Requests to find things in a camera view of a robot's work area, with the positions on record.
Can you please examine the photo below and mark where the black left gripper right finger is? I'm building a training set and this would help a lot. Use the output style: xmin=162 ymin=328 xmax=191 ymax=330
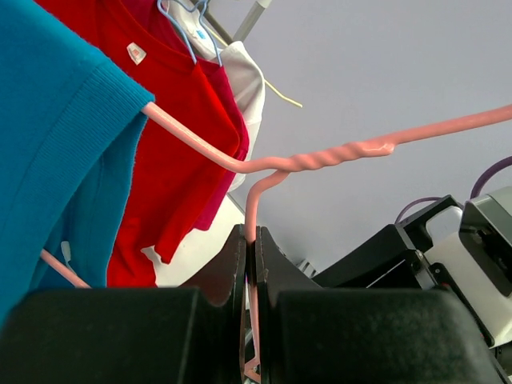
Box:
xmin=254 ymin=227 xmax=504 ymax=383

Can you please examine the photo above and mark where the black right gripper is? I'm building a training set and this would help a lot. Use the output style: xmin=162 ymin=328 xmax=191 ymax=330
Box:
xmin=313 ymin=195 xmax=496 ymax=348

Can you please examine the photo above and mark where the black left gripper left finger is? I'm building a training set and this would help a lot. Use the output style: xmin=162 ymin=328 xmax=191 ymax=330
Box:
xmin=1 ymin=225 xmax=246 ymax=383

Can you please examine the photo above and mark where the crimson t shirt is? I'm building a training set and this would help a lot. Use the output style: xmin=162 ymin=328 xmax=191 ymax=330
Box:
xmin=123 ymin=0 xmax=250 ymax=233

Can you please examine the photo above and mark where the red t shirt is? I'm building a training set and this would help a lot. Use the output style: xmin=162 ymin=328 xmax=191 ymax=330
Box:
xmin=42 ymin=0 xmax=248 ymax=287

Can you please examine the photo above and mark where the pink wire hanger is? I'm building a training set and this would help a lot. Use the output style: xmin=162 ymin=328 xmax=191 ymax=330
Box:
xmin=46 ymin=103 xmax=511 ymax=383

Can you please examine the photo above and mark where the blue t shirt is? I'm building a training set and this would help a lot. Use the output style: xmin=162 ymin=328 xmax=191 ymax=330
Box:
xmin=1 ymin=1 xmax=154 ymax=314

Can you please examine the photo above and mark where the light blue wire hanger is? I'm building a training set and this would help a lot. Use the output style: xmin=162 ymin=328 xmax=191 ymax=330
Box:
xmin=157 ymin=0 xmax=198 ymax=64

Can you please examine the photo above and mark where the white t shirt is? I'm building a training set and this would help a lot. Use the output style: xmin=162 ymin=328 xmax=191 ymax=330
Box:
xmin=163 ymin=0 xmax=267 ymax=193

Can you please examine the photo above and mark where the metal clothes rack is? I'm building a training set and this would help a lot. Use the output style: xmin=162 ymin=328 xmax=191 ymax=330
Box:
xmin=204 ymin=0 xmax=272 ymax=45

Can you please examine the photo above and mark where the white garment tag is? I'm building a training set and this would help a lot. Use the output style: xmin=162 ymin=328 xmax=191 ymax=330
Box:
xmin=126 ymin=42 xmax=146 ymax=66

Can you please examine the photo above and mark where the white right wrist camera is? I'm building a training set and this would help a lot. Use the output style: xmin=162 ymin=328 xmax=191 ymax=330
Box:
xmin=426 ymin=186 xmax=511 ymax=347

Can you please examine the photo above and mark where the cream wire hanger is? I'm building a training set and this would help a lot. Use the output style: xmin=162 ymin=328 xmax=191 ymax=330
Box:
xmin=206 ymin=26 xmax=303 ymax=108

